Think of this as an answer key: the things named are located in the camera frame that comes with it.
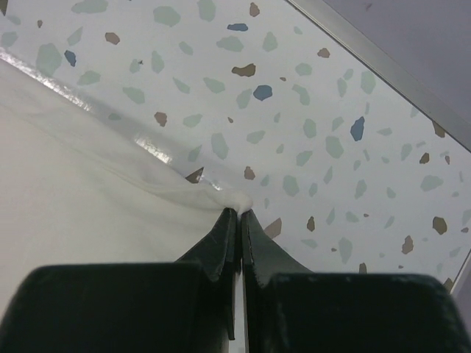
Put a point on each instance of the white t-shirt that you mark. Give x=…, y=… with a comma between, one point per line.
x=73, y=191

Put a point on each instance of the aluminium frame rail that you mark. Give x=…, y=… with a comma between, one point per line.
x=379, y=62

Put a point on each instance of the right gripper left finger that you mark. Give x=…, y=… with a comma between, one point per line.
x=184, y=306

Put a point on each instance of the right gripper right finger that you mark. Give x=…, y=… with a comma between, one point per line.
x=289, y=308

